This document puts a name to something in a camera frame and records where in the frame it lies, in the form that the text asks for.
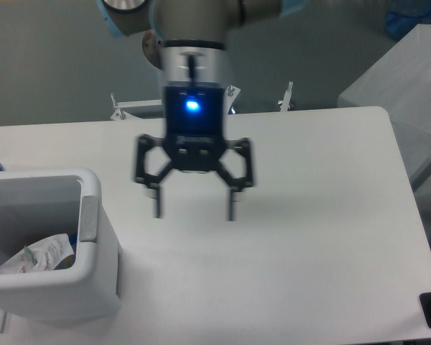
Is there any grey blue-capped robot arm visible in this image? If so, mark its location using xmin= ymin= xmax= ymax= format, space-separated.
xmin=98 ymin=1 xmax=305 ymax=221

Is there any white middle clamp bracket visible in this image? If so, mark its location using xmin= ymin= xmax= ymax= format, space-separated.
xmin=223 ymin=85 xmax=241 ymax=114

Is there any blue plastic bag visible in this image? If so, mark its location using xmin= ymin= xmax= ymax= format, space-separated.
xmin=384 ymin=1 xmax=431 ymax=41

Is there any white plastic wrapper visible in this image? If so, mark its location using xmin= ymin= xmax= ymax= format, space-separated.
xmin=0 ymin=234 xmax=73 ymax=275

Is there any white plastic trash can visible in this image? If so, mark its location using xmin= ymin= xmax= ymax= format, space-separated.
xmin=0 ymin=168 xmax=123 ymax=321

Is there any blue yellow snack bag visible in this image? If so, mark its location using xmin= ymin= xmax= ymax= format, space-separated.
xmin=55 ymin=234 xmax=78 ymax=270

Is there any grey covered box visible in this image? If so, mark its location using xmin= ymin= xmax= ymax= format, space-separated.
xmin=338 ymin=24 xmax=431 ymax=189

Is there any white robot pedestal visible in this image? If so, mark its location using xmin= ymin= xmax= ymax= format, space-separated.
xmin=142 ymin=29 xmax=164 ymax=83

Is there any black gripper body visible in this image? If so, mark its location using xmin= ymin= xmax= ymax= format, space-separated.
xmin=162 ymin=82 xmax=227 ymax=172

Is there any white table clamp bracket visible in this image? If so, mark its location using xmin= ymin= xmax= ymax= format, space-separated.
xmin=110 ymin=93 xmax=164 ymax=121

